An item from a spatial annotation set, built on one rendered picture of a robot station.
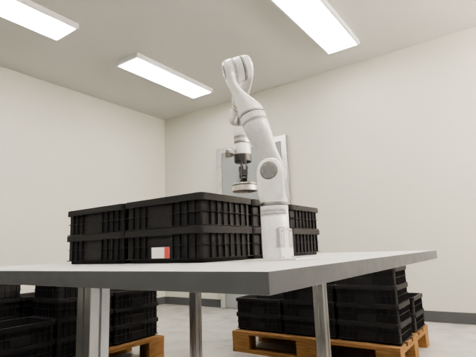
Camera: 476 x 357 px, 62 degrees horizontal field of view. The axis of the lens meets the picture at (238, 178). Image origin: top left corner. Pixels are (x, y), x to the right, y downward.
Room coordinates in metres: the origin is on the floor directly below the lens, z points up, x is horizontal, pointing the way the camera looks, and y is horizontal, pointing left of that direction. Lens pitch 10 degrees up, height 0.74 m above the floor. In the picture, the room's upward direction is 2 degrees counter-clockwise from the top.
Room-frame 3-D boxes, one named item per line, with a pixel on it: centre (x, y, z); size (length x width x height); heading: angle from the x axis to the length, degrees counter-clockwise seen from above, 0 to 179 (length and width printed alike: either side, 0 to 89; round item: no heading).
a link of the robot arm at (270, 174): (1.32, -0.12, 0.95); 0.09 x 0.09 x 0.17; 70
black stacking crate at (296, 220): (2.01, -0.16, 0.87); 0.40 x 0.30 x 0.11; 54
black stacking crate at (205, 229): (1.53, 0.20, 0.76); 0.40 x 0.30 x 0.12; 54
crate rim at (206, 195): (1.53, 0.20, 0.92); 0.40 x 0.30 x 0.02; 54
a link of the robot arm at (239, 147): (1.68, 0.00, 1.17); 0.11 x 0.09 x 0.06; 94
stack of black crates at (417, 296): (3.02, -1.08, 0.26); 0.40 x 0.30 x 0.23; 55
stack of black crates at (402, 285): (2.70, -0.85, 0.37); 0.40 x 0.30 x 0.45; 55
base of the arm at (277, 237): (1.31, -0.12, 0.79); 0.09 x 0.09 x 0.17; 43
